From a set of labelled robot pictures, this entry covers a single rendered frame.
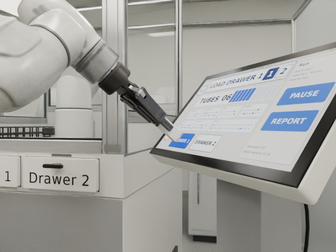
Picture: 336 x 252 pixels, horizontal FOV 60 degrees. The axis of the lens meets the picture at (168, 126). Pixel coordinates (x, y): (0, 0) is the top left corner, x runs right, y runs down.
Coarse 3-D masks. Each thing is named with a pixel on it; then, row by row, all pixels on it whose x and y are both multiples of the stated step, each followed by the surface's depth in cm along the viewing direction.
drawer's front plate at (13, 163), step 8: (0, 160) 106; (8, 160) 105; (16, 160) 105; (0, 168) 106; (8, 168) 105; (16, 168) 105; (0, 176) 106; (8, 176) 105; (16, 176) 105; (0, 184) 106; (8, 184) 106; (16, 184) 105
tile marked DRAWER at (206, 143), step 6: (198, 138) 68; (204, 138) 66; (210, 138) 64; (216, 138) 62; (192, 144) 68; (198, 144) 66; (204, 144) 64; (210, 144) 62; (216, 144) 60; (198, 150) 64; (204, 150) 62; (210, 150) 60
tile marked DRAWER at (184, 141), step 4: (184, 136) 74; (188, 136) 72; (192, 136) 71; (180, 140) 74; (184, 140) 73; (188, 140) 71; (172, 144) 76; (176, 144) 74; (180, 144) 73; (184, 144) 71; (184, 148) 70
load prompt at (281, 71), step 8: (280, 64) 63; (288, 64) 61; (248, 72) 72; (256, 72) 69; (264, 72) 66; (272, 72) 63; (280, 72) 61; (288, 72) 59; (216, 80) 84; (224, 80) 80; (232, 80) 76; (240, 80) 72; (248, 80) 69; (256, 80) 66; (264, 80) 64; (272, 80) 61; (208, 88) 85; (216, 88) 80; (224, 88) 76
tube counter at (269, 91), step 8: (248, 88) 67; (256, 88) 64; (264, 88) 61; (272, 88) 59; (224, 96) 73; (232, 96) 70; (240, 96) 67; (248, 96) 64; (256, 96) 61; (264, 96) 59; (272, 96) 57
